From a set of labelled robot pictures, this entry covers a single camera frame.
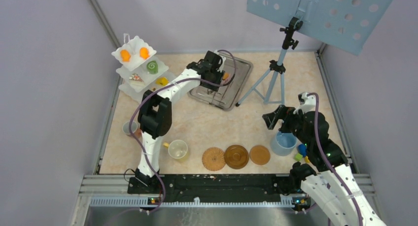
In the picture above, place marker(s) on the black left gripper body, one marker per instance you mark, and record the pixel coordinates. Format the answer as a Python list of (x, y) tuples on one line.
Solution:
[(216, 76)]

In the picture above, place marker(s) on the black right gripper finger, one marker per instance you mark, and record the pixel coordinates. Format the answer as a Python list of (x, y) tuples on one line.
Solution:
[(283, 111), (271, 119)]

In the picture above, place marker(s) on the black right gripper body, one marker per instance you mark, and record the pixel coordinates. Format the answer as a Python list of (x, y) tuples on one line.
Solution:
[(293, 124)]

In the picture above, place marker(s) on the round brown cookie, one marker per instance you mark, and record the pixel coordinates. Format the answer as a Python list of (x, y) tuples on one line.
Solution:
[(225, 76)]

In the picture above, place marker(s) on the yellow cake wedge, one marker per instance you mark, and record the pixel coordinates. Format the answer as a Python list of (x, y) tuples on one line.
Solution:
[(162, 81)]

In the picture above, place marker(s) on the green swirl roll cake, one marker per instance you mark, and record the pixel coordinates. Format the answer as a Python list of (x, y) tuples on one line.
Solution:
[(152, 67)]

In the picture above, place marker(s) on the orange fish pastry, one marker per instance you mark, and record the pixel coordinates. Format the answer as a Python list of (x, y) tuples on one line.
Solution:
[(125, 56), (144, 53)]

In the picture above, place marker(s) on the white strawberry cake slice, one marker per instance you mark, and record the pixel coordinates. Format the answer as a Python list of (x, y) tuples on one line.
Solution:
[(136, 80)]

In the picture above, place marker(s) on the pink cat-paw tongs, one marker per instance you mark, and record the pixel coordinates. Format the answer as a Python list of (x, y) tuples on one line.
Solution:
[(223, 83)]

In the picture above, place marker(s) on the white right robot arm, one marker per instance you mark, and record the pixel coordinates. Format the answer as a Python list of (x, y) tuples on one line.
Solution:
[(328, 179)]

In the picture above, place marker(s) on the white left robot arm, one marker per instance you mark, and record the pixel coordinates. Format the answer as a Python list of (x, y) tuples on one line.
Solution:
[(155, 111)]

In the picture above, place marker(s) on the light blue mug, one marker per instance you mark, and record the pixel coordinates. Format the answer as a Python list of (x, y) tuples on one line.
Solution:
[(282, 144)]

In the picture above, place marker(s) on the metal serving tray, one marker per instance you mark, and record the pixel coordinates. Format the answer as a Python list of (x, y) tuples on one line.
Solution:
[(226, 98)]

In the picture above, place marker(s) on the green toy cube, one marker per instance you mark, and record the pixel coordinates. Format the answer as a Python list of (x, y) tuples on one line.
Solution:
[(298, 157)]

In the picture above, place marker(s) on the light wooden round coaster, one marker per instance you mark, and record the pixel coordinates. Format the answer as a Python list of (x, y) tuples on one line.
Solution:
[(259, 155)]

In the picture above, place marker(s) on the light blue tripod stand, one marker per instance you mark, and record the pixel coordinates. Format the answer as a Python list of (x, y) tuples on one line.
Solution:
[(277, 66)]

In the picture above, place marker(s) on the dark wooden round coaster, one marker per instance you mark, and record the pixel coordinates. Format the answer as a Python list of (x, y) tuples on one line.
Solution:
[(236, 156)]

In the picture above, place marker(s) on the woven rattan coaster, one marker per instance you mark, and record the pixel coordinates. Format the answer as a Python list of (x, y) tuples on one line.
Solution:
[(213, 159)]

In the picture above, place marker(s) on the white three-tier dessert stand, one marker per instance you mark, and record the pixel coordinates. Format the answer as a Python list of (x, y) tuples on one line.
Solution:
[(138, 65)]

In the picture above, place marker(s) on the yellow transparent cup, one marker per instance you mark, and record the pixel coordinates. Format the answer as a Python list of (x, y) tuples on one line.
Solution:
[(178, 150)]

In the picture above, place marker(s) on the pink mug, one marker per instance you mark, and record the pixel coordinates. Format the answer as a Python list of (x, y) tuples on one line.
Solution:
[(132, 130)]

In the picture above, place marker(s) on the light blue perforated board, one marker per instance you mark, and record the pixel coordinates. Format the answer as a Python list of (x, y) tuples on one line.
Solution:
[(345, 24)]

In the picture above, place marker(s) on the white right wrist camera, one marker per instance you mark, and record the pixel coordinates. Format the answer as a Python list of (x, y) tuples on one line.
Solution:
[(307, 103)]

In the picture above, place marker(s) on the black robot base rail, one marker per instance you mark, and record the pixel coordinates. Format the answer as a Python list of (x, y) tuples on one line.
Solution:
[(216, 188)]

